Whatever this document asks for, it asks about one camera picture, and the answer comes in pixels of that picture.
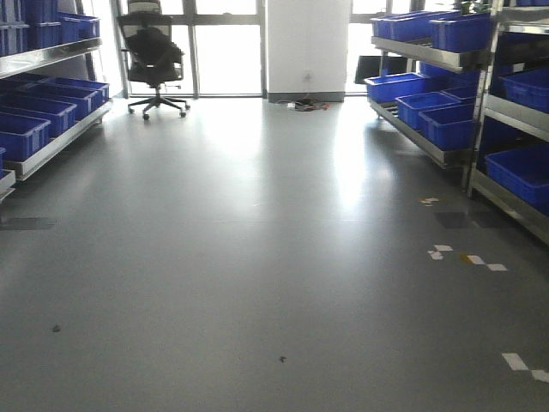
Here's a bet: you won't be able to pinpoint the cables on floor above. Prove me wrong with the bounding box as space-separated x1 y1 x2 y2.
277 98 330 112

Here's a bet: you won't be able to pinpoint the near right steel rack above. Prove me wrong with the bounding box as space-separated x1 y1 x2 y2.
465 1 548 243

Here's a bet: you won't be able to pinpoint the flow rack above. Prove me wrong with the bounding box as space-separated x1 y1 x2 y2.
1 1 111 198
363 9 491 169

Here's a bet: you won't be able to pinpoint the black office chair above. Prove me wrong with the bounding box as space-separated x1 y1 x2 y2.
117 1 190 120

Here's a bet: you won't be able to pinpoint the left flow rack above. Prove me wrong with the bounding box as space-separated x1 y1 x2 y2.
1 1 111 198

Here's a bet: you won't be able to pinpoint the right flow rack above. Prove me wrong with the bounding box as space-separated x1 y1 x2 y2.
363 9 491 169

